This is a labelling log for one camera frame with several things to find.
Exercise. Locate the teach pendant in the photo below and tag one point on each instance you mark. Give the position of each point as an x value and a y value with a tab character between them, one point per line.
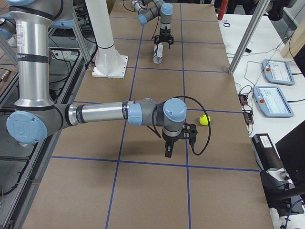
272	102
278	72

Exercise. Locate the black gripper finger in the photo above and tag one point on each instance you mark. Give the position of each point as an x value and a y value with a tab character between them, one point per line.
170	41
168	149
156	41

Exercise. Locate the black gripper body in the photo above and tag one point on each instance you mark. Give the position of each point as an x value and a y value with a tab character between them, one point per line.
169	140
164	32

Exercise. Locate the white pedestal column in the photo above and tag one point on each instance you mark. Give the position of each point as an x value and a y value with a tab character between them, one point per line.
108	62

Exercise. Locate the white blue tennis ball can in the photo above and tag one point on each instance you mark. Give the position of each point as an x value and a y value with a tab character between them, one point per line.
158	53

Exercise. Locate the black box with label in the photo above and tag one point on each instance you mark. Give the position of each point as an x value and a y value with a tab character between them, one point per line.
265	153

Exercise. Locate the orange black electronics module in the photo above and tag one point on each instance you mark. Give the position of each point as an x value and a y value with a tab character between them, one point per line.
243	99

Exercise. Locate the Roland Garros tennis ball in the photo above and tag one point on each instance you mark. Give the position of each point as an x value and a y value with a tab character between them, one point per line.
204	120

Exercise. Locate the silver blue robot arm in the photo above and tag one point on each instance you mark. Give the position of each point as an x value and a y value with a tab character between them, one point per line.
36	116
147	10

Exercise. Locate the black monitor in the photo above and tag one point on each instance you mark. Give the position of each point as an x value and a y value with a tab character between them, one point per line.
291	149

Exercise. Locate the far teach pendant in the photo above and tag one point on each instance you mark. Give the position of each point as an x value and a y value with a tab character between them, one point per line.
278	72

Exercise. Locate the aluminium frame post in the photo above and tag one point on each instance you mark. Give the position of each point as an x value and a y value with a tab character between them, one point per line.
254	21

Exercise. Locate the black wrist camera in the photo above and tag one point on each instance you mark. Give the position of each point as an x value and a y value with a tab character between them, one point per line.
189	133

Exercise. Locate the near teach pendant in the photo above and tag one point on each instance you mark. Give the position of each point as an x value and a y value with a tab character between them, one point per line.
272	102

